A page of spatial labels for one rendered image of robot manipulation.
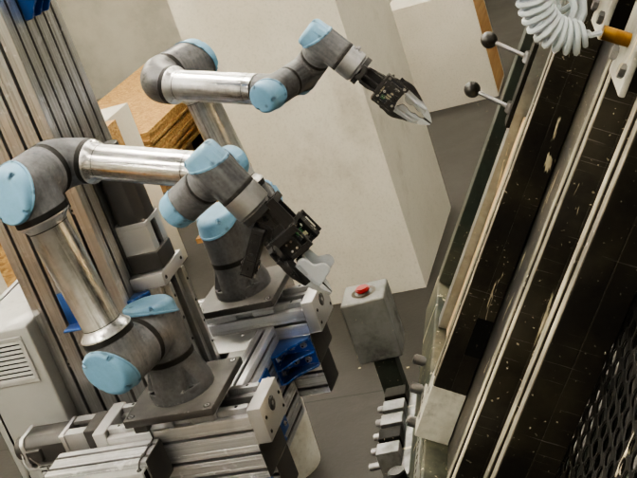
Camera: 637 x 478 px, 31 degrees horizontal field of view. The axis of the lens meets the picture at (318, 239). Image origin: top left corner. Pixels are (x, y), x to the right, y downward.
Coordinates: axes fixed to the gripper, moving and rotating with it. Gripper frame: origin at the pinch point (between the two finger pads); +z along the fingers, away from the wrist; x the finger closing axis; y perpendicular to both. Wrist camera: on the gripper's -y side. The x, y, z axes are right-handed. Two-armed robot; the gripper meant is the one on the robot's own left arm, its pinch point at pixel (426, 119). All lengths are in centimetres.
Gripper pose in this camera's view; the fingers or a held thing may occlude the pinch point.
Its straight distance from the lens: 276.2
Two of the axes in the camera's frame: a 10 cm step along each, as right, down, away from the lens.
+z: 8.0, 6.0, 0.8
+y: -0.6, 2.1, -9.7
